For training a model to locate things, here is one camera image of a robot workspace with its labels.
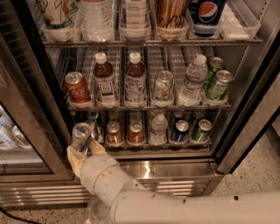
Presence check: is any brown tea bottle right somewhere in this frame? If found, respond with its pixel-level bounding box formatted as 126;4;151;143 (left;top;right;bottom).
124;52;146;103

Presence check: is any green can front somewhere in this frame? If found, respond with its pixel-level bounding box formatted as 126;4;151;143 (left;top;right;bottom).
206;70;234;101

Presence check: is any steel fridge door right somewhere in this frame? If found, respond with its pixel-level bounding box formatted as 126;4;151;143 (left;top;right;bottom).
212;0;280;175

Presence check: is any white green can top shelf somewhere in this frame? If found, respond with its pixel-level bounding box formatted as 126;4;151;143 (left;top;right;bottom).
37;0;73;30

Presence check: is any copper can bottom shelf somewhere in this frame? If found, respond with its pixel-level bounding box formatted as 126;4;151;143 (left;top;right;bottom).
106;122;123;144

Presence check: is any red coca-cola can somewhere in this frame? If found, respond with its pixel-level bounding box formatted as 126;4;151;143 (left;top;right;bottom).
65;72;91;103

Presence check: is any middle wire shelf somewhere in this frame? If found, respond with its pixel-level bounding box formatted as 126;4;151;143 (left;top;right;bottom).
68;102;231;111

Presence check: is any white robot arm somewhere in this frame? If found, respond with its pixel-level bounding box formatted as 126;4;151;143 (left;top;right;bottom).
66;142;280;224

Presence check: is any white labelled bottle top shelf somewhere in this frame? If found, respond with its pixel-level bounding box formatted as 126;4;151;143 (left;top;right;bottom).
121;0;148;29

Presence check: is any wire shelf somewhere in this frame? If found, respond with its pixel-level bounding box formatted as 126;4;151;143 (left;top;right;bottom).
43;37;263;48
68;102;231;111
103;140;212;151

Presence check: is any green can rear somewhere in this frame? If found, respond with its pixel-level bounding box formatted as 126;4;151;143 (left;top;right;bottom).
203;57;224;90

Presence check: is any large pepsi can top shelf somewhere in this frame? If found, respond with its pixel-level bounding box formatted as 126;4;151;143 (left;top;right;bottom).
188;0;227;37

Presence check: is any green can bottom shelf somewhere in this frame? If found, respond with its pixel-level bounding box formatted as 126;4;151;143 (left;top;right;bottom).
192;119;212;143

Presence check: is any empty clear plastic tray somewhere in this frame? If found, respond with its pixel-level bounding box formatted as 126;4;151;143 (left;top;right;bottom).
221;0;261;40

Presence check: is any clear water bottle shelf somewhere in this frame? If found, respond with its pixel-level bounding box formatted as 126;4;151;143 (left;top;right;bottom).
150;114;168;145
81;0;114;42
178;54;207;106

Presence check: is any black floor cable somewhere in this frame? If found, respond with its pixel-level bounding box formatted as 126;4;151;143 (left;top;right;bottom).
0;206;42;224

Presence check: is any brown tea bottle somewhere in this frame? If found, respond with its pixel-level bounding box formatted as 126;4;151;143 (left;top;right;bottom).
94;52;117;103
124;52;146;103

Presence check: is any bottom wire shelf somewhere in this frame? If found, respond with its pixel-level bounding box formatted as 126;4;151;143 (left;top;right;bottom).
103;140;212;151

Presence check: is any top wire shelf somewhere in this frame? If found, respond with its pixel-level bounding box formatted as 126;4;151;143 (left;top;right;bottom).
43;37;263;48

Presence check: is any clear water bottle top shelf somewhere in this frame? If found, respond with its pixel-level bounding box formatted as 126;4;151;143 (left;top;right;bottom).
81;0;114;42

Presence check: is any red can bottom shelf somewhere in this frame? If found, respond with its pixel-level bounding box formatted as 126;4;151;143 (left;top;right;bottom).
129;121;144;144

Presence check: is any gold can top shelf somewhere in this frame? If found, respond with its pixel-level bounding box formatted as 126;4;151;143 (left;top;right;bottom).
156;0;188;29

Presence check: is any blue pepsi can bottom shelf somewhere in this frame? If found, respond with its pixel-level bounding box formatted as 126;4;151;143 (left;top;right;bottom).
171;120;189;143

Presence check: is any clear plastic bin on floor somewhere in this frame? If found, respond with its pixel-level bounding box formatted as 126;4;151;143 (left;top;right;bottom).
85;197;112;224

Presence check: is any white 7up can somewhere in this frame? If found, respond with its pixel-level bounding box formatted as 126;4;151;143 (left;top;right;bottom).
153;70;173;102

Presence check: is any blue silver redbull can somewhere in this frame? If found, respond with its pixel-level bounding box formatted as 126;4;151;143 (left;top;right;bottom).
71;122;91;152

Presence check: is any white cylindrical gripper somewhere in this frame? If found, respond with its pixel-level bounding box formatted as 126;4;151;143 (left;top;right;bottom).
66;140;144;207

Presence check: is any glass fridge door left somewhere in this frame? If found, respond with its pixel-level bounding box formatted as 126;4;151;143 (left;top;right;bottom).
0;29;75;184

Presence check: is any clear water bottle middle shelf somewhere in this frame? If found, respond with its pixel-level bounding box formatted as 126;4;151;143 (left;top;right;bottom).
178;54;207;106

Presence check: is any brown tea bottle left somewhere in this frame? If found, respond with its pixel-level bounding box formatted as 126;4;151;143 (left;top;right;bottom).
94;52;117;103

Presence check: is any clear water bottle bottom shelf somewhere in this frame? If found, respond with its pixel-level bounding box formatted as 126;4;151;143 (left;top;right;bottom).
150;114;168;145

